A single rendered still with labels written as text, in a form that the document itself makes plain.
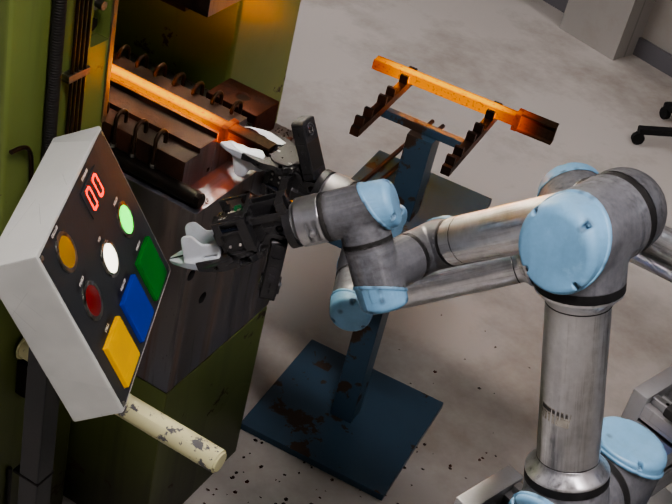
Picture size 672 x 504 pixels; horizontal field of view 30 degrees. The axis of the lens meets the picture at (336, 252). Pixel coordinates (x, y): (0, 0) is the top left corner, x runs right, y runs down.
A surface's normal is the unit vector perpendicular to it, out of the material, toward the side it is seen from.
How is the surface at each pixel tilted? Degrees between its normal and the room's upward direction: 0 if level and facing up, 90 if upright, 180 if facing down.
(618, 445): 8
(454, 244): 87
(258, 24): 90
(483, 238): 87
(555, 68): 0
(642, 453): 7
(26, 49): 90
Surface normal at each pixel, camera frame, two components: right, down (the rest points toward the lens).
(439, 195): 0.20, -0.79
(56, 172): -0.32, -0.79
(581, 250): -0.68, 0.19
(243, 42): 0.85, 0.44
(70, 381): -0.09, 0.58
